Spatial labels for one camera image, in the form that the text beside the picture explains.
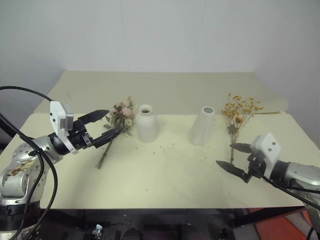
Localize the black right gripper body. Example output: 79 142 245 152
241 152 267 184

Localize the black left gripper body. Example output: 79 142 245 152
66 119 95 151

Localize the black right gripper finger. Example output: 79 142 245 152
215 160 246 180
229 142 253 155

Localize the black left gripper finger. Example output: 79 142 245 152
90 127 125 150
77 109 111 125

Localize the white round bottle vase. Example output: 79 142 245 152
135 104 158 144

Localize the white ribbed tapered vase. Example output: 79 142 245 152
187 106 216 146

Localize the pink dried flower bouquet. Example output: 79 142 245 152
95 96 139 170

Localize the yellow dried flower bouquet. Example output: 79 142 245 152
220 93 265 166

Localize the red object under table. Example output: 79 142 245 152
254 208 320 240

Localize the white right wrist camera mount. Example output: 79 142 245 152
250 132 283 179

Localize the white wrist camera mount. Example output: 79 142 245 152
250 132 283 179
49 100 80 155

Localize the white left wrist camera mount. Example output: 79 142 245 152
49 100 80 155

